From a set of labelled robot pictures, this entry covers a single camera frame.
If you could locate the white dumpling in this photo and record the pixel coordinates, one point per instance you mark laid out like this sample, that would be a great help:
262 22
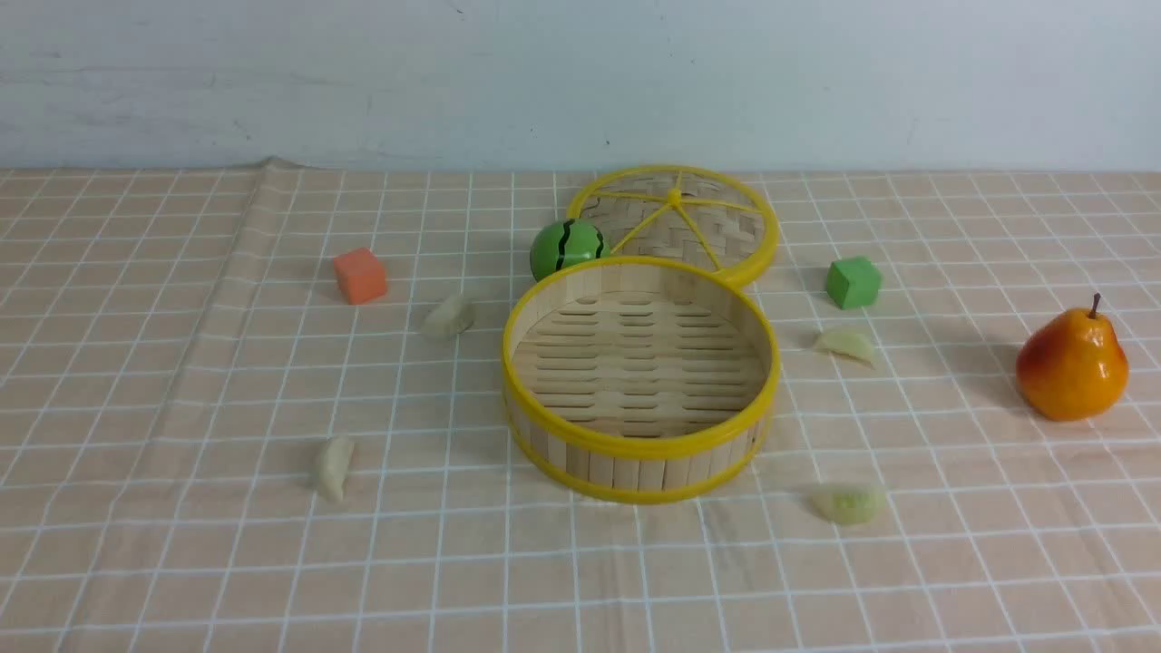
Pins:
453 316
331 467

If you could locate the pale green dumpling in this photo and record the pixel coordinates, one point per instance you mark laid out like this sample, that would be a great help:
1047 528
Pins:
848 342

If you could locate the bamboo steamer tray yellow rim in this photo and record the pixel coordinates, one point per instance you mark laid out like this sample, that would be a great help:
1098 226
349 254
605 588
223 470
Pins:
639 380

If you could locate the bamboo steamer lid yellow rim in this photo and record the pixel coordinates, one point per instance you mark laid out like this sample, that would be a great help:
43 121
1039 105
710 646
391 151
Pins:
695 216

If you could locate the green watermelon toy ball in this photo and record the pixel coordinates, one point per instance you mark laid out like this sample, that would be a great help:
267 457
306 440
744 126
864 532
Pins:
566 243

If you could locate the orange foam cube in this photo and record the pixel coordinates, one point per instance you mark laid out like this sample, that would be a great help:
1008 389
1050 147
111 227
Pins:
361 276

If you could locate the green foam cube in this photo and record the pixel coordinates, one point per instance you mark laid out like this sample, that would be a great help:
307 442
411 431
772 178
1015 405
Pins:
853 283

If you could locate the checkered beige tablecloth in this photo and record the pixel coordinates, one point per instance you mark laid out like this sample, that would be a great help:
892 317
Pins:
175 351

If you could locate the orange yellow toy pear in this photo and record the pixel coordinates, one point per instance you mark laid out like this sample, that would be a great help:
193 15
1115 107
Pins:
1074 367

